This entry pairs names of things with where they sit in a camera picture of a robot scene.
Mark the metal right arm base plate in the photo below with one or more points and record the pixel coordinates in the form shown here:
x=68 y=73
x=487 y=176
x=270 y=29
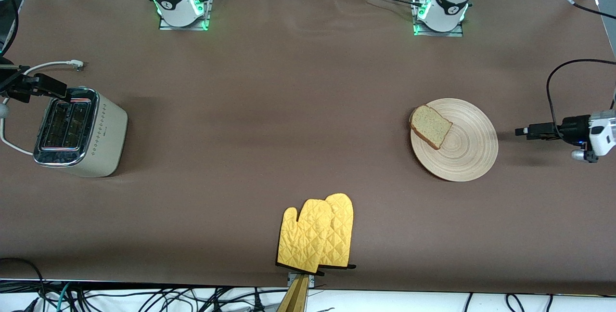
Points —
x=185 y=28

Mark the wooden post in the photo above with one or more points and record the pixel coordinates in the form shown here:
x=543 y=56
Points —
x=296 y=300

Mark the small metal table bracket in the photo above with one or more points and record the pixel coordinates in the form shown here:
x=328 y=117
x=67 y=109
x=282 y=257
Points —
x=312 y=280

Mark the yellow quilted oven mitt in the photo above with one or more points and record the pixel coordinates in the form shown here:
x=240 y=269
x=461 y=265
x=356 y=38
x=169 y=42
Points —
x=303 y=240
x=341 y=230

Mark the round wooden plate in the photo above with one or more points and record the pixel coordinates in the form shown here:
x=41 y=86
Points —
x=467 y=153

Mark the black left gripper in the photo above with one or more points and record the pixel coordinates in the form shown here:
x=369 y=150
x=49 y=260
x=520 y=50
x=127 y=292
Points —
x=573 y=127

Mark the cream and chrome toaster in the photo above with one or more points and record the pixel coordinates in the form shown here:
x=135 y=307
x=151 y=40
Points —
x=103 y=134

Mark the brown table cover sheet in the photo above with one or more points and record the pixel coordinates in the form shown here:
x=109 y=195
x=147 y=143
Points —
x=288 y=85

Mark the brown bread slice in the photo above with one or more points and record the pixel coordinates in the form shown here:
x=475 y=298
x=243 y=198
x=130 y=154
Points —
x=430 y=126

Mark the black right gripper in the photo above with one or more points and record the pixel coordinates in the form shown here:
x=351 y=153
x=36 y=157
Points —
x=10 y=84

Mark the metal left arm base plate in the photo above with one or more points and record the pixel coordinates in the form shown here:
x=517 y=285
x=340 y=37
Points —
x=440 y=34

